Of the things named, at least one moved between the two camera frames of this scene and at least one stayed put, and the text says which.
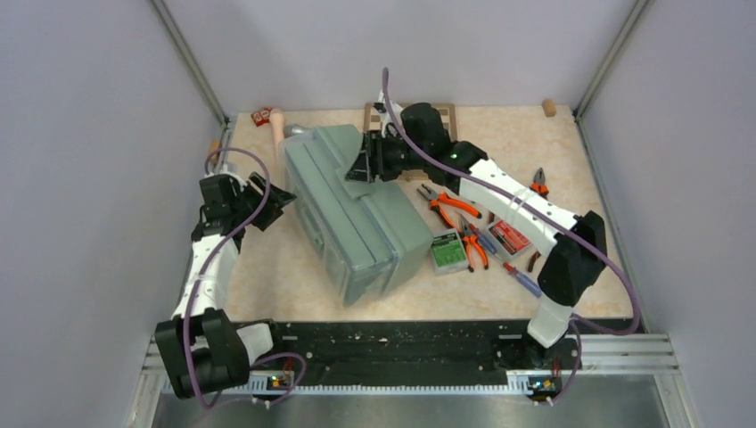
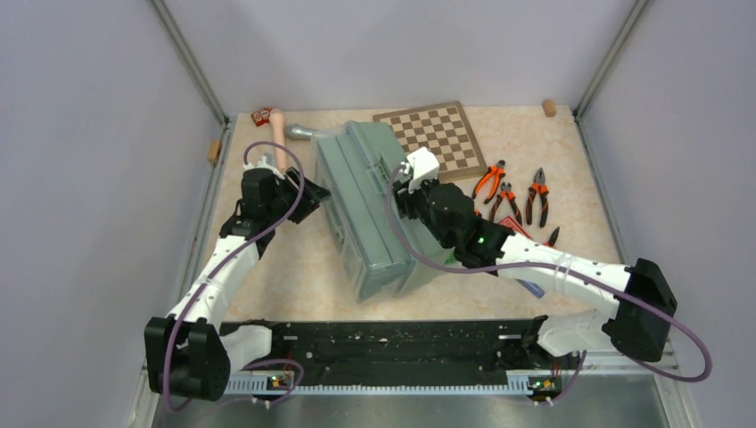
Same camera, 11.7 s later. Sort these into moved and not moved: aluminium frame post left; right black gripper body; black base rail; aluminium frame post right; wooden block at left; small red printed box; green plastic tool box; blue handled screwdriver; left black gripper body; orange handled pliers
Moved: right black gripper body; left black gripper body; green plastic tool box
Not moved: blue handled screwdriver; wooden block at left; aluminium frame post right; small red printed box; aluminium frame post left; black base rail; orange handled pliers
